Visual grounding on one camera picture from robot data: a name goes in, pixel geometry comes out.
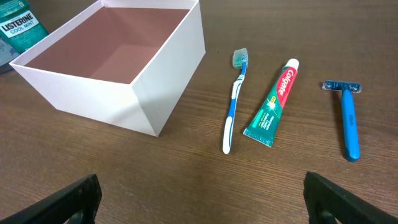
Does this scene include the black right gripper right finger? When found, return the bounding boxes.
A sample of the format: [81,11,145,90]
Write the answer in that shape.
[303,172,397,224]

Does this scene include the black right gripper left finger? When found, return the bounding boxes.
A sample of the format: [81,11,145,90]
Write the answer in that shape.
[1,174,102,224]

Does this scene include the white cardboard box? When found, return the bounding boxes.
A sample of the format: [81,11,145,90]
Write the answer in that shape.
[11,1,205,136]

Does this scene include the green Listerine mouthwash bottle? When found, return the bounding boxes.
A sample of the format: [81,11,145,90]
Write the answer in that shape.
[1,0,49,54]

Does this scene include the clear blue soap pump bottle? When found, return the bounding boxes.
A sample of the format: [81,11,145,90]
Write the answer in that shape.
[0,38,19,74]

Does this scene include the blue disposable razor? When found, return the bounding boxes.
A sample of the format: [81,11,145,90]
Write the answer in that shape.
[322,80,362,162]

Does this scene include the Colgate toothpaste tube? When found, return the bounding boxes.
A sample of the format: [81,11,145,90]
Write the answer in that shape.
[243,58,299,147]

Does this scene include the blue white toothbrush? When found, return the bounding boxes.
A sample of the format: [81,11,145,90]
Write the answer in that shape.
[222,48,249,154]

